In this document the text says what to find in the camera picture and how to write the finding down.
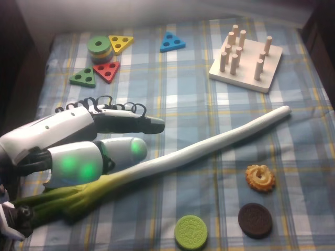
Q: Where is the brown toy sandwich cookie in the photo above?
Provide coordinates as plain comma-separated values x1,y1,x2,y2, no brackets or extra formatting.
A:
237,202,273,239

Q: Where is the green triangle block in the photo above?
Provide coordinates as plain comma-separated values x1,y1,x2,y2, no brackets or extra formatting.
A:
69,65,96,89

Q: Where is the long toy leek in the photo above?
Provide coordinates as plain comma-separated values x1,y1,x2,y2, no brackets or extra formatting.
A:
12,105,292,229

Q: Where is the blue triangle block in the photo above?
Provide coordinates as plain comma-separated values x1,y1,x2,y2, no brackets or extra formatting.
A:
160,31,186,53

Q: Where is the blue wooden ring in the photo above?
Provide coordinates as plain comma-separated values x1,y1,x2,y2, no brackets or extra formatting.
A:
91,54,115,65

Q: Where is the wooden peg board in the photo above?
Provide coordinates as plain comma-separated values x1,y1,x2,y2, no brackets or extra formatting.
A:
208,24,284,94

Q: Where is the yellow wooden ring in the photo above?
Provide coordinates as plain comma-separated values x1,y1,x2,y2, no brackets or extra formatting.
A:
89,49,114,60

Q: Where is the blue plaid tablecloth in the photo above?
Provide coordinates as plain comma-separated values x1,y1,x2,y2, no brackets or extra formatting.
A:
15,18,335,251

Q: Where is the red triangle block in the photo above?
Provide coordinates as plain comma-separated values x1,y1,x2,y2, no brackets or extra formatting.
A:
93,61,121,84

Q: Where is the green wooden ring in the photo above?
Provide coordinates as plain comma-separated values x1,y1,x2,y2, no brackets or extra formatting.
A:
87,36,112,56

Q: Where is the green toy sandwich cookie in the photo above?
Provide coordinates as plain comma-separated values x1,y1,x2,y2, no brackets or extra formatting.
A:
174,214,209,250

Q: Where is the white five-finger left hand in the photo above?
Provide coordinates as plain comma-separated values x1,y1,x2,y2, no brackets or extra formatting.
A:
0,95,166,188

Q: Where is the toy butter cookie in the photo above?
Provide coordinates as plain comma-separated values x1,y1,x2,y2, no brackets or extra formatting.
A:
245,164,276,193

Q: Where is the yellow triangle block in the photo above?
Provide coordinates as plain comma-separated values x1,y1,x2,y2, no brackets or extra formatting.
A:
108,35,135,55

